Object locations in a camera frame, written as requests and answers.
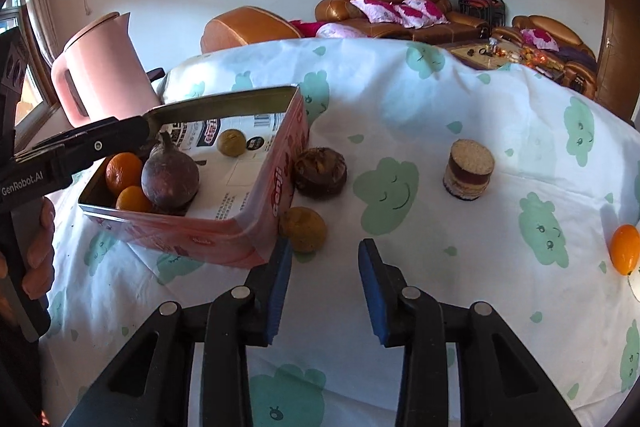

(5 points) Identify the large orange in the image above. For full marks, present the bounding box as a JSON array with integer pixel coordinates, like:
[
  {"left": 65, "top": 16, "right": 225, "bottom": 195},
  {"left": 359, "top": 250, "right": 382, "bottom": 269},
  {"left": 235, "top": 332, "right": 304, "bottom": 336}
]
[{"left": 105, "top": 153, "right": 143, "bottom": 196}]

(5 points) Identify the small orange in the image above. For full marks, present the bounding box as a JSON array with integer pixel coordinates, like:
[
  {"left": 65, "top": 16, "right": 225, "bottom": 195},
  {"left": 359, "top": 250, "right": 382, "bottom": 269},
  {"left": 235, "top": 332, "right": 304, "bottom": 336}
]
[
  {"left": 608, "top": 225, "right": 640, "bottom": 277},
  {"left": 115, "top": 185, "right": 154, "bottom": 212}
]

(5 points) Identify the purple passion fruit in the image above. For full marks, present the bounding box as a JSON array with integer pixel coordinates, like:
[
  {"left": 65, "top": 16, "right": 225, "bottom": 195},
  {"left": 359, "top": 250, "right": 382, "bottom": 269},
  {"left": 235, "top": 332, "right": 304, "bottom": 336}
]
[{"left": 141, "top": 131, "right": 200, "bottom": 210}]

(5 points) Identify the left hand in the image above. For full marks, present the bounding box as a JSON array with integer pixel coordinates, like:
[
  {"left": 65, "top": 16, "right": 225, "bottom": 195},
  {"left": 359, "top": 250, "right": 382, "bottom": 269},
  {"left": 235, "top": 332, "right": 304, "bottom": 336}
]
[{"left": 22, "top": 197, "right": 55, "bottom": 300}]

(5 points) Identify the pink electric kettle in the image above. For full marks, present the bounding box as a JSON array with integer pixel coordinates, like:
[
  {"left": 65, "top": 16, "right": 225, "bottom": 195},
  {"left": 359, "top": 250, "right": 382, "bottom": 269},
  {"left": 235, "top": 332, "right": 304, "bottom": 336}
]
[{"left": 51, "top": 12, "right": 160, "bottom": 128}]

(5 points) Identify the window with curtain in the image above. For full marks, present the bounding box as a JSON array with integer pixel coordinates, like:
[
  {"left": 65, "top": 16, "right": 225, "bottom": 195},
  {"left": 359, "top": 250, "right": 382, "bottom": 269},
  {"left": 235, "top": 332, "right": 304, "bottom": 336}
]
[{"left": 1, "top": 0, "right": 60, "bottom": 147}]

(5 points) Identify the small brown-yellow fruit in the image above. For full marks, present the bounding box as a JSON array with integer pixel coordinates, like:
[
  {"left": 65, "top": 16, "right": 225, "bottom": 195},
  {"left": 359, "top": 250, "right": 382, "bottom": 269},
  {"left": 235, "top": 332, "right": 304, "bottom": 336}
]
[{"left": 279, "top": 207, "right": 328, "bottom": 254}]

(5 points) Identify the small yellow-brown fruit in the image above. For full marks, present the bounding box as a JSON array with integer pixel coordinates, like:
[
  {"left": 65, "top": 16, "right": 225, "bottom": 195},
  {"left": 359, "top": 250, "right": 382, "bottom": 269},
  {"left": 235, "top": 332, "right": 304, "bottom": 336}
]
[{"left": 216, "top": 129, "right": 246, "bottom": 157}]

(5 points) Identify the pink biscuit tin box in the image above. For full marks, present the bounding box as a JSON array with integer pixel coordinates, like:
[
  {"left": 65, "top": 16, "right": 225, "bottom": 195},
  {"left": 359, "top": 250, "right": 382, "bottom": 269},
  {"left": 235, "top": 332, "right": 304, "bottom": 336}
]
[{"left": 78, "top": 86, "right": 309, "bottom": 269}]

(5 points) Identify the white green-cloud tablecloth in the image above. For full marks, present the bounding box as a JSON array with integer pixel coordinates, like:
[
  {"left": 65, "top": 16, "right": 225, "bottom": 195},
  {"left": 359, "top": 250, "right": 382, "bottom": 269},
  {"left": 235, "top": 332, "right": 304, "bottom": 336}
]
[{"left": 39, "top": 37, "right": 640, "bottom": 427}]

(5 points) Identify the dark wrinkled fruit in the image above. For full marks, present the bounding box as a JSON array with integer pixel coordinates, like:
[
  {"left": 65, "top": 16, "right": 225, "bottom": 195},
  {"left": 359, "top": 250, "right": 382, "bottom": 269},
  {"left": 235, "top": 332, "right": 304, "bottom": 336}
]
[{"left": 292, "top": 147, "right": 348, "bottom": 199}]

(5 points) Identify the near layered cake cup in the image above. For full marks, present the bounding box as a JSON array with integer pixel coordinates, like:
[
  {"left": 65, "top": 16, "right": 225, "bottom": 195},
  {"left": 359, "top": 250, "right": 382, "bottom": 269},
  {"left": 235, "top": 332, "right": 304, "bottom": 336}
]
[{"left": 442, "top": 139, "right": 496, "bottom": 202}]

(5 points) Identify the brown leather armchair near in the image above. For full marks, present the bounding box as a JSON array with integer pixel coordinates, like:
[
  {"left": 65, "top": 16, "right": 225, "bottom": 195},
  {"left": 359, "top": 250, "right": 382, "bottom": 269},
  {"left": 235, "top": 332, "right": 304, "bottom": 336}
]
[{"left": 201, "top": 5, "right": 303, "bottom": 54}]

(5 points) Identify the brown leather armchair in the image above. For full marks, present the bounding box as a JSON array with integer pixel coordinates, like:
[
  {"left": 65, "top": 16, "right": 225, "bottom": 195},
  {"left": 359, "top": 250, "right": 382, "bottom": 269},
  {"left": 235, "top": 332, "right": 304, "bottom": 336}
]
[
  {"left": 491, "top": 15, "right": 598, "bottom": 100},
  {"left": 201, "top": 5, "right": 303, "bottom": 54}
]

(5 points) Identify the small orange by mug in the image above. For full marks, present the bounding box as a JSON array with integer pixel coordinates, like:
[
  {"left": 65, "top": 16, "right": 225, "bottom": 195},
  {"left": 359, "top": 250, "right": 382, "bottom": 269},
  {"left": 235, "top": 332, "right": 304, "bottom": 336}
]
[{"left": 608, "top": 225, "right": 640, "bottom": 277}]

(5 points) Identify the white cartoon mug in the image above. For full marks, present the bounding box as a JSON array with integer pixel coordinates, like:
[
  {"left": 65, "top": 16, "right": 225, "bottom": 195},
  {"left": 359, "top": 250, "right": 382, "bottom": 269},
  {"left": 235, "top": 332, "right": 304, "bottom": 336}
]
[{"left": 627, "top": 265, "right": 640, "bottom": 303}]

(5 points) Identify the wooden coffee table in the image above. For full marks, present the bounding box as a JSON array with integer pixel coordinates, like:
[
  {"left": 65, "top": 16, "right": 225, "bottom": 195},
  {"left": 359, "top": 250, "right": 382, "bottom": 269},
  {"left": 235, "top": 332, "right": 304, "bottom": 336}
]
[{"left": 442, "top": 38, "right": 565, "bottom": 81}]

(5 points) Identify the pink floral cushion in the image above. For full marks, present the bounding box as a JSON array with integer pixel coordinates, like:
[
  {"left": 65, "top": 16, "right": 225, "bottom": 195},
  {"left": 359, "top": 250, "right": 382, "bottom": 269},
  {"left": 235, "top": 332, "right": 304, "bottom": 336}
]
[
  {"left": 395, "top": 0, "right": 449, "bottom": 29},
  {"left": 350, "top": 0, "right": 412, "bottom": 28}
]

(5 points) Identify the brown leather long sofa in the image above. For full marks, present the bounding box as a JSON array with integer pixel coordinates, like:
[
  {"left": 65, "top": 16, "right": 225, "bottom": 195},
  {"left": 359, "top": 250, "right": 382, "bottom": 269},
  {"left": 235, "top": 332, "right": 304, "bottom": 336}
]
[{"left": 314, "top": 0, "right": 490, "bottom": 44}]

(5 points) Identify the brown leather far armchair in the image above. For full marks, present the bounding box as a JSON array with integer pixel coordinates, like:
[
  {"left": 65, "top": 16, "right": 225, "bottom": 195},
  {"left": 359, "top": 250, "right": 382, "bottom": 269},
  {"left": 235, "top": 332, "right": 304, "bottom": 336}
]
[{"left": 491, "top": 15, "right": 598, "bottom": 100}]

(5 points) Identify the brown wooden door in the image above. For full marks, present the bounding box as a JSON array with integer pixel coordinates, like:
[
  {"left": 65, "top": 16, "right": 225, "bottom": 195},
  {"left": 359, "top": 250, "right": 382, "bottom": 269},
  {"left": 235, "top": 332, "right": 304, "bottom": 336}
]
[{"left": 596, "top": 0, "right": 640, "bottom": 124}]

